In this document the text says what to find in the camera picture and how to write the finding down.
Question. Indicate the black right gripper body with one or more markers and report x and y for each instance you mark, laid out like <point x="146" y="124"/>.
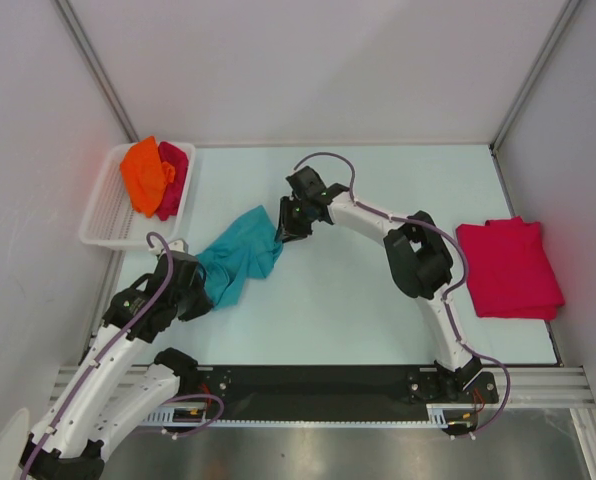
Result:
<point x="308" y="219"/>

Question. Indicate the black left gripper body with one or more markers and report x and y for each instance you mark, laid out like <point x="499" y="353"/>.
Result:
<point x="193" y="301"/>

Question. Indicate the teal t shirt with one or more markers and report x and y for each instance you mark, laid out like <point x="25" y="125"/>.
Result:
<point x="246" y="250"/>

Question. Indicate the white perforated plastic basket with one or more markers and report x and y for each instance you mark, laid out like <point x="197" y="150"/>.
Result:
<point x="111" y="222"/>

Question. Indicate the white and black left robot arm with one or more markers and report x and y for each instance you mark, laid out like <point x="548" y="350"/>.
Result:
<point x="81" y="430"/>

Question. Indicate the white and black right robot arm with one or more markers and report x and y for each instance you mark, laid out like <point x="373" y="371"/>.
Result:
<point x="419" y="261"/>

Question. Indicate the crimson t shirt in basket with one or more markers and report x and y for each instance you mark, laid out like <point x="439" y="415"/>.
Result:
<point x="176" y="163"/>

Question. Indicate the orange t shirt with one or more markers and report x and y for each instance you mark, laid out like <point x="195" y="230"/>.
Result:
<point x="146" y="177"/>

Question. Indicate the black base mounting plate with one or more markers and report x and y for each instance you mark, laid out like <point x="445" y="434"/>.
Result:
<point x="369" y="391"/>

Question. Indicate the folded crimson t shirt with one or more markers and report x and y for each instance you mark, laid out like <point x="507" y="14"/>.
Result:
<point x="510" y="275"/>

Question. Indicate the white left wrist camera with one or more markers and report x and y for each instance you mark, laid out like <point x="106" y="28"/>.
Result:
<point x="176" y="248"/>

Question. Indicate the white slotted cable duct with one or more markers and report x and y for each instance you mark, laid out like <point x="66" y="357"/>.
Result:
<point x="181" y="420"/>

